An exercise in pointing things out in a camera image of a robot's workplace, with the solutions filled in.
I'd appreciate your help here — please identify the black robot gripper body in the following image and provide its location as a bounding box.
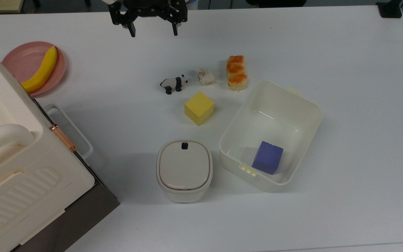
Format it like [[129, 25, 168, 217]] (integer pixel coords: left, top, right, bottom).
[[109, 0, 188, 26]]

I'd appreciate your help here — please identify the orange topped bread loaf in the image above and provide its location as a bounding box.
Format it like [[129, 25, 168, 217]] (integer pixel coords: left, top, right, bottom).
[[226, 55, 248, 91]]

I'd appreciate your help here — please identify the cream plastic basket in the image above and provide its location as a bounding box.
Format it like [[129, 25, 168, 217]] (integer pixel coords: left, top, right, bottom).
[[219, 80, 324, 193]]

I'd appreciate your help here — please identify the black and white panda toy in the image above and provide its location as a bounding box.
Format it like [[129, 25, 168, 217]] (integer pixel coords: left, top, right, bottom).
[[160, 75, 189, 95]]

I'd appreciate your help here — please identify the crumpled beige paper ball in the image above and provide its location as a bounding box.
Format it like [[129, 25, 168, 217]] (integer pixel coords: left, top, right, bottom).
[[197, 68, 216, 86]]

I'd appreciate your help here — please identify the yellow foam cube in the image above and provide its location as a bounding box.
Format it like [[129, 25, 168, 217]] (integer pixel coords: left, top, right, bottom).
[[184, 91, 215, 126]]

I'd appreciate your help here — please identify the yellow toy banana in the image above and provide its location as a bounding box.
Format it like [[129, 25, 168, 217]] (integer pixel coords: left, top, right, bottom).
[[20, 46, 58, 94]]

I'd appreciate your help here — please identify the pink plate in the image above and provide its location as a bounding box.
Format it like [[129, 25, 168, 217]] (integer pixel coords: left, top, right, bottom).
[[1, 41, 66, 97]]

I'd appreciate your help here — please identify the small cream lidded trash can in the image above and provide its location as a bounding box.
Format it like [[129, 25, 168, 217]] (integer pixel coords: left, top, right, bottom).
[[156, 139, 213, 203]]

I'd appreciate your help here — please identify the purple foam cube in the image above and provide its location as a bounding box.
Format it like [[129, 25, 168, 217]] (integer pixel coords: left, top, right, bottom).
[[252, 141, 284, 175]]

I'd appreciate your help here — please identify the black clamp base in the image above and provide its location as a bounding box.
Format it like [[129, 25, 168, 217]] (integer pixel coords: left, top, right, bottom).
[[376, 0, 403, 19]]

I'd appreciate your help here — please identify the white drawer handle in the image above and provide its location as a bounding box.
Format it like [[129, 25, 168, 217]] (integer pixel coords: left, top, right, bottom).
[[43, 104, 93, 160]]

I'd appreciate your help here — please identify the copper latch strap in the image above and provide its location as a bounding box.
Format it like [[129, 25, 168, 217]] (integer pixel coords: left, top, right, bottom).
[[49, 124, 78, 153]]

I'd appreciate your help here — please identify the cream storage box with handles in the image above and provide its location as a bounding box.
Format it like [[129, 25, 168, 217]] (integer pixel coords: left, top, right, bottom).
[[0, 38, 95, 252]]

